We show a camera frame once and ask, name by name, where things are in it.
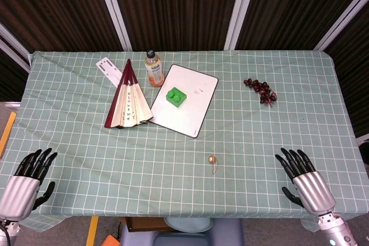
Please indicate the green toy building block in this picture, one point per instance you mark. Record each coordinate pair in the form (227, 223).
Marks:
(176, 96)

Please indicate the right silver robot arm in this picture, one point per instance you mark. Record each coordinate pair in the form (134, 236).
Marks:
(335, 230)

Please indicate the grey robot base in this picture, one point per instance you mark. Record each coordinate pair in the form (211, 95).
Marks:
(184, 233)

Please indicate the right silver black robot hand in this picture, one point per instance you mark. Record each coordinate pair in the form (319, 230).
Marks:
(312, 189)

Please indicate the white plastic ruler card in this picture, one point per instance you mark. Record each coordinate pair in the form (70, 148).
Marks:
(109, 68)

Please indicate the brown cardboard box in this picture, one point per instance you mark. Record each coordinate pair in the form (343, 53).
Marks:
(147, 224)

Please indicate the folding paper fan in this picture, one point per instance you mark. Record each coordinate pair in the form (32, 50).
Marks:
(128, 100)

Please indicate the white partition frame post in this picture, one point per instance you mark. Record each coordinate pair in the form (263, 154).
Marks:
(113, 7)
(240, 7)
(341, 18)
(13, 48)

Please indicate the dark red grape bunch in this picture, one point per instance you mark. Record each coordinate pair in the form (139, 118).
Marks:
(262, 89)

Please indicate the orange drink plastic bottle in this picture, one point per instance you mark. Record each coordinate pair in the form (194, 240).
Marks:
(153, 70)

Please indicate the green checked tablecloth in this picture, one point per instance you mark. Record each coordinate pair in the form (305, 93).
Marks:
(184, 153)

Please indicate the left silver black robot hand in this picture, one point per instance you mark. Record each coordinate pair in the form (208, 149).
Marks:
(18, 192)

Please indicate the orange box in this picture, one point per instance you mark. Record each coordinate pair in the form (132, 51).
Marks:
(111, 240)

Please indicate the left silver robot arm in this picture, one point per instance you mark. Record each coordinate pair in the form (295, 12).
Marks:
(7, 233)

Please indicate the small golden bell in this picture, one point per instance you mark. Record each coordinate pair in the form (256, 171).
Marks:
(212, 160)

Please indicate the white board with black rim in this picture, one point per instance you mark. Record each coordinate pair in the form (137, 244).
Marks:
(184, 103)

